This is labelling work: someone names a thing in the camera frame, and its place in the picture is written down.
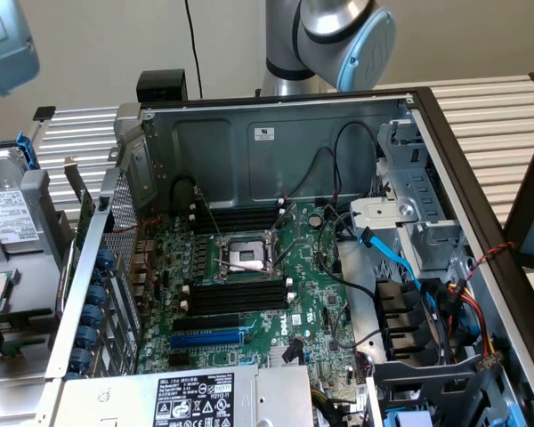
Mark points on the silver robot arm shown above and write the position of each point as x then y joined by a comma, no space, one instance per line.
338,26

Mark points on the silver CPU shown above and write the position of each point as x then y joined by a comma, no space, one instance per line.
6,289

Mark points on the silver hard disk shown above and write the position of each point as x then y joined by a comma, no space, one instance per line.
9,213

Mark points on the blue slot retainer knob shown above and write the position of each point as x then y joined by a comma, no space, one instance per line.
104,259
94,295
87,335
91,315
81,358

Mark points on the grey parts rack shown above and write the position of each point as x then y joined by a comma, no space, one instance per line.
35,187

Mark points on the green graphics card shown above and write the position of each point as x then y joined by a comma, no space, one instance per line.
85,213

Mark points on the blue disk caddy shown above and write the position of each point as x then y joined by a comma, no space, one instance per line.
26,149

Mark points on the short black expansion slot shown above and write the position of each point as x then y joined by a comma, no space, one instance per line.
182,360

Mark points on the long black expansion slot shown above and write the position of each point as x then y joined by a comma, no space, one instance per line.
204,323

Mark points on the blue expansion slot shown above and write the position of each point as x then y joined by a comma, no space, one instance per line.
204,341

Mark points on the CPU socket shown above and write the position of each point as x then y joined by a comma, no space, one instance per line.
245,255

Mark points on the black box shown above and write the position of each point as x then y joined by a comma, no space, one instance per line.
160,84

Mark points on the open grey PC case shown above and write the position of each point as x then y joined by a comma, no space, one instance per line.
231,155

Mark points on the small silver heatsink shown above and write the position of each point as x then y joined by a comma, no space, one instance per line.
276,356

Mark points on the silver power supply unit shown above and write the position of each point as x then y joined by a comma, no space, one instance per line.
271,400

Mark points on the silver socket cover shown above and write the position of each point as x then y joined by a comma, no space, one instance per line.
289,227

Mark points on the green motherboard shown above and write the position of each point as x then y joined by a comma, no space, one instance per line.
311,289

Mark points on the round coin battery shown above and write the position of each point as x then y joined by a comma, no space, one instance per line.
314,219

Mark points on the silver disk bay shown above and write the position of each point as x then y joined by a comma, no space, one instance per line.
382,213

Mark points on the black plastic air shroud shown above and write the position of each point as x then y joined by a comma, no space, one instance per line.
396,311

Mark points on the dark framed side panel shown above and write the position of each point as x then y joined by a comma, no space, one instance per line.
523,213

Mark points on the blue plastic bracket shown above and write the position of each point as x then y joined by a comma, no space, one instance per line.
407,419

